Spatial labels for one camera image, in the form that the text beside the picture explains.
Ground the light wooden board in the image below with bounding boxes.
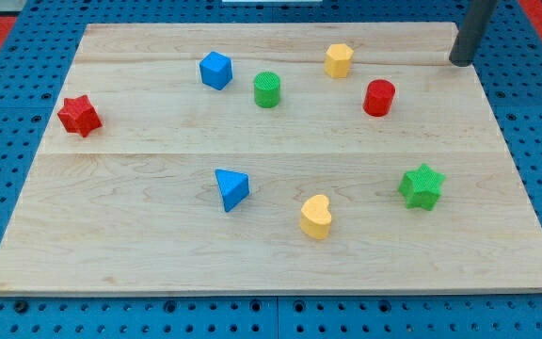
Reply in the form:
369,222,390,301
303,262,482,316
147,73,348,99
0,22,542,297

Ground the blue cube block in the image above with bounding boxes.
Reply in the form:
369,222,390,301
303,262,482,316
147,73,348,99
199,51,232,90

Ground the green cylinder block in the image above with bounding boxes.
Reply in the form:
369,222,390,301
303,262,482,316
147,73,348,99
253,72,280,108

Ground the blue triangle block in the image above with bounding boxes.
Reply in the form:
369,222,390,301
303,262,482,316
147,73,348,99
215,169,249,213

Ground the red star block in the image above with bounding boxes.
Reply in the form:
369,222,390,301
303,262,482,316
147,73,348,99
57,94,103,137

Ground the red cylinder block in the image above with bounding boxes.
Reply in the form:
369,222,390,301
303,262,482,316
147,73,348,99
362,79,396,117

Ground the yellow heart block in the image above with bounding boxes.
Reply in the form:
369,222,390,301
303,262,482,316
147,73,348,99
299,194,332,240

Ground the yellow hexagon block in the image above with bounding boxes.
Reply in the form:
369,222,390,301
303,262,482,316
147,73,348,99
324,43,354,78

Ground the green star block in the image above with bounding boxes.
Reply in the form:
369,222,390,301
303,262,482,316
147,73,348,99
398,163,446,211

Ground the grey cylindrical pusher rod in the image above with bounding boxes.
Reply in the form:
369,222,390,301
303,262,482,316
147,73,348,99
449,0,499,67

